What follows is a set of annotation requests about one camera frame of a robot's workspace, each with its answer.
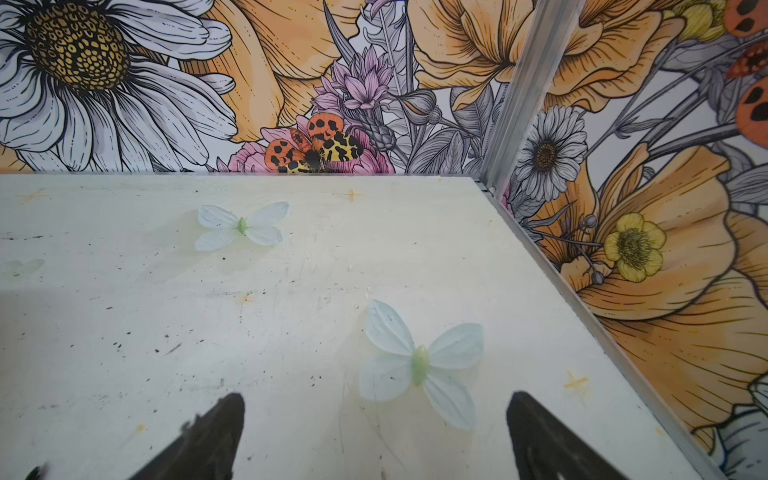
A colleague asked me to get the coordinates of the aluminium corner post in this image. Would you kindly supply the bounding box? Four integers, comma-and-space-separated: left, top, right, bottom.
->
480, 1, 585, 200

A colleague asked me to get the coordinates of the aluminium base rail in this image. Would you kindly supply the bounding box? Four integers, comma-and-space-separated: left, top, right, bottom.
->
475, 181, 723, 479

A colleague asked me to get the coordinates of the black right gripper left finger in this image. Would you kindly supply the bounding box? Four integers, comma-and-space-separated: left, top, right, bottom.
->
132, 393, 245, 480

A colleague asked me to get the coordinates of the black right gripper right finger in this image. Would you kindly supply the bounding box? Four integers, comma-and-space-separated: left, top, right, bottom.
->
506, 391, 626, 480

